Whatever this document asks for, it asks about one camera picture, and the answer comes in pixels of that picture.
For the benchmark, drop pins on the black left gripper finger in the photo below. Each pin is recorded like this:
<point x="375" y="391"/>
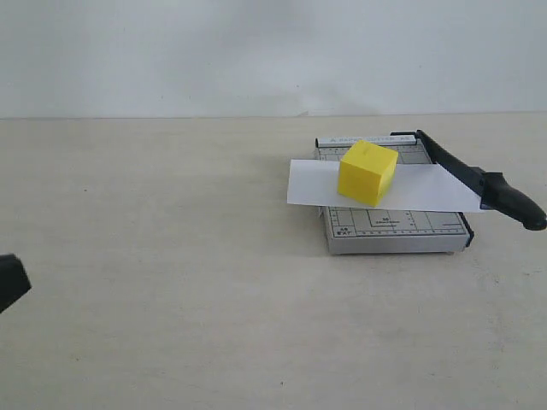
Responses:
<point x="14" y="281"/>

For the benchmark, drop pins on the yellow foam cube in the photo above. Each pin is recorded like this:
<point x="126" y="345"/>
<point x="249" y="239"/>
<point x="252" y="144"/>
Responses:
<point x="365" y="172"/>

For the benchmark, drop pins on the white paper strip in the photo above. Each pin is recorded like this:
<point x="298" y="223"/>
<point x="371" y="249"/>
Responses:
<point x="415" y="187"/>

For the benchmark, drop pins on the black cutter blade lever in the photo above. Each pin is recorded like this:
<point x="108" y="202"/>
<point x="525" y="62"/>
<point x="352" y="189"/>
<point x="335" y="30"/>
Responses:
<point x="493" y="189"/>

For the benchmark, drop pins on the grey paper cutter base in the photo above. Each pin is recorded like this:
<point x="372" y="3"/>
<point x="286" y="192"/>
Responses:
<point x="351" y="231"/>

